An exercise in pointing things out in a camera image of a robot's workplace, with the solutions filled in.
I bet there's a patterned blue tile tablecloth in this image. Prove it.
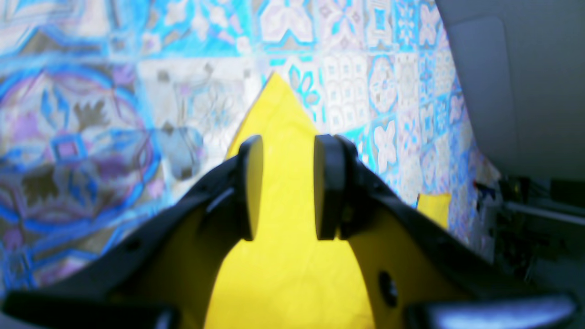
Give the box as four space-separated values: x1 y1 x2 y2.
1 0 498 294

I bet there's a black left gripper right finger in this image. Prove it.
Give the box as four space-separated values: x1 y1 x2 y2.
314 135 580 329

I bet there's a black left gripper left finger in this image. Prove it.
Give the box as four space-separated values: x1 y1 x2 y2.
1 135 263 329

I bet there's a yellow T-shirt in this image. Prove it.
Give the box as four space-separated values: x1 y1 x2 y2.
201 72 453 329

